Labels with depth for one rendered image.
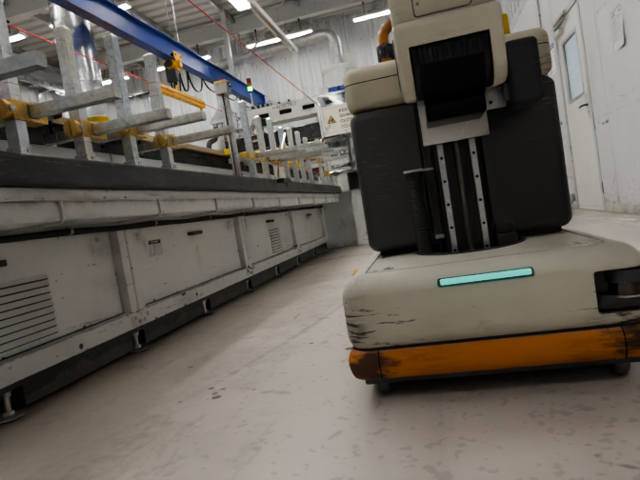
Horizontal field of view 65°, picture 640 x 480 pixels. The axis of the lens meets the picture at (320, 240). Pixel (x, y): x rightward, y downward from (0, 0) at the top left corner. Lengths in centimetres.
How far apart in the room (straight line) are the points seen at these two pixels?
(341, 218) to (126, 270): 403
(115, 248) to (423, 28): 145
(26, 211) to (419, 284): 101
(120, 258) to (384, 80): 124
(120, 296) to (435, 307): 139
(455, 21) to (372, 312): 63
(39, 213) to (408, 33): 104
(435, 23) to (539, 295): 60
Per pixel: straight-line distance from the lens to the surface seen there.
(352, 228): 585
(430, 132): 131
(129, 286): 212
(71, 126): 168
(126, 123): 166
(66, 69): 175
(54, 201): 157
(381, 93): 142
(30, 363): 172
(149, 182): 189
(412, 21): 116
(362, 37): 1265
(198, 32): 1245
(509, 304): 109
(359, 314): 110
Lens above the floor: 43
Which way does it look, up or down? 3 degrees down
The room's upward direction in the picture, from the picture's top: 9 degrees counter-clockwise
